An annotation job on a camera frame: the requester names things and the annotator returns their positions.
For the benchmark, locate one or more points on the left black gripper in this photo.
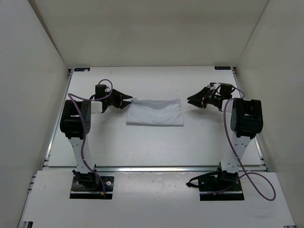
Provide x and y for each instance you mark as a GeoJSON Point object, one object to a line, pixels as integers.
{"type": "Point", "coordinates": [119, 97]}

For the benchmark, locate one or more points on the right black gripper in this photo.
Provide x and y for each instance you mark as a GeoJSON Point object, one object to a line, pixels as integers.
{"type": "Point", "coordinates": [196, 100]}

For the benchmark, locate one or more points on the white skirt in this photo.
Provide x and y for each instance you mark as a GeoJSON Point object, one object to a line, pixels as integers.
{"type": "Point", "coordinates": [155, 113]}

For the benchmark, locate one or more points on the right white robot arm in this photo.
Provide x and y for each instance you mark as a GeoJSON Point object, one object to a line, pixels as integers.
{"type": "Point", "coordinates": [246, 121]}

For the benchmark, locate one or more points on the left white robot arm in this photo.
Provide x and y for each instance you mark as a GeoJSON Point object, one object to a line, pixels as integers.
{"type": "Point", "coordinates": [75, 123]}

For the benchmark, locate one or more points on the right blue corner label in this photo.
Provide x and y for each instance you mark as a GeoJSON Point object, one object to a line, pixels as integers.
{"type": "Point", "coordinates": [222, 68]}

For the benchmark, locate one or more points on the blue corner label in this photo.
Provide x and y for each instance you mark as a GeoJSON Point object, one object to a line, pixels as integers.
{"type": "Point", "coordinates": [222, 68]}
{"type": "Point", "coordinates": [81, 69]}

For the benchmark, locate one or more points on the left blue corner label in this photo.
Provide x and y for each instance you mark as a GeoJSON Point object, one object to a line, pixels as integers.
{"type": "Point", "coordinates": [81, 69]}

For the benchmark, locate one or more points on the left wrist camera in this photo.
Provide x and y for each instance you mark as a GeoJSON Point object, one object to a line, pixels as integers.
{"type": "Point", "coordinates": [101, 92]}

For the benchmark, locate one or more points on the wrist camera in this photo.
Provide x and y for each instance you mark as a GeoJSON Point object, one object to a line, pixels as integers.
{"type": "Point", "coordinates": [226, 90]}
{"type": "Point", "coordinates": [101, 92]}

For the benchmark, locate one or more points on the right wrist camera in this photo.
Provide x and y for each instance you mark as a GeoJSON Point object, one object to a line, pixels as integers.
{"type": "Point", "coordinates": [226, 90]}

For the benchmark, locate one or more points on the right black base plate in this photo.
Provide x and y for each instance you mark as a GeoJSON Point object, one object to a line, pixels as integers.
{"type": "Point", "coordinates": [218, 185]}

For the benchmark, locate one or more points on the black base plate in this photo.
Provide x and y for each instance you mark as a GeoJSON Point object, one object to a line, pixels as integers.
{"type": "Point", "coordinates": [88, 186]}
{"type": "Point", "coordinates": [218, 185]}

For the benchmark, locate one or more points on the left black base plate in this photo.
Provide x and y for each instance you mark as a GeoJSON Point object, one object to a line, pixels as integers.
{"type": "Point", "coordinates": [88, 186]}

